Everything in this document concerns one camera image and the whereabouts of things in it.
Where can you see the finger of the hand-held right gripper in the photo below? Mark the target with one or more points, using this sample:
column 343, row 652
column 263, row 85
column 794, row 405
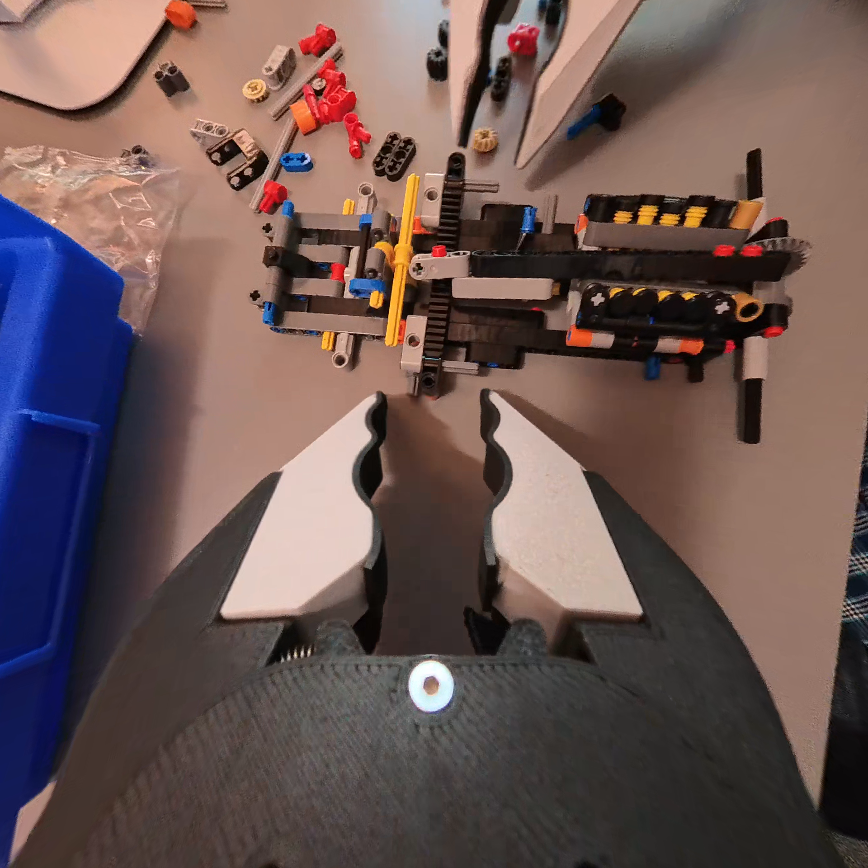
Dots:
column 583, row 61
column 466, row 54

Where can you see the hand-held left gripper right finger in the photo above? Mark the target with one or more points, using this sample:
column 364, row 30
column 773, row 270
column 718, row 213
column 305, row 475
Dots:
column 556, row 536

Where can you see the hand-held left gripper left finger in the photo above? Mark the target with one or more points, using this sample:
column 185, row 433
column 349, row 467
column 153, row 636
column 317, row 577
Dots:
column 305, row 536

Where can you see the black lego pin connector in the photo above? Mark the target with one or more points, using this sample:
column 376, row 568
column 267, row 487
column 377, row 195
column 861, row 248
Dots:
column 610, row 108

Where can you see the red lego connector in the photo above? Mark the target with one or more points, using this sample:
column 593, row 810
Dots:
column 523, row 37

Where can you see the blue lego pin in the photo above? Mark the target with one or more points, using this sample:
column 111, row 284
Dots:
column 582, row 123

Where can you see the lego vehicle chassis model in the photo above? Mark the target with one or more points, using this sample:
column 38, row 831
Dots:
column 502, row 285

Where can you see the tan lego gear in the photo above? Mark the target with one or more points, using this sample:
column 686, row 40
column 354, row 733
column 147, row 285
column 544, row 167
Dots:
column 483, row 139

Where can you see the pile of loose lego pieces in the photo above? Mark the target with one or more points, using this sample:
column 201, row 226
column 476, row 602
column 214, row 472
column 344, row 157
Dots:
column 332, row 102

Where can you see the orange lego bush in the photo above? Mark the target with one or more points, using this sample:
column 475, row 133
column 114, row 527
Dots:
column 180, row 12

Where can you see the black double lego connector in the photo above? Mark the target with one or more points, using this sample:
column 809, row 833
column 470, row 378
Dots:
column 171, row 78

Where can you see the small dark grey lego piece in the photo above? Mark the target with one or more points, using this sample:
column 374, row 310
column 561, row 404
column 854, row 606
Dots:
column 138, row 154

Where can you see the blue plastic bin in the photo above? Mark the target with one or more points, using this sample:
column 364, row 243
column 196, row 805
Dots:
column 47, row 407

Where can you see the clear plastic bag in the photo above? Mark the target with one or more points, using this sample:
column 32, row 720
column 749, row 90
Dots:
column 102, row 203

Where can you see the light grey mat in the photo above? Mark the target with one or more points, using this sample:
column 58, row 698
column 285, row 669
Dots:
column 74, row 61

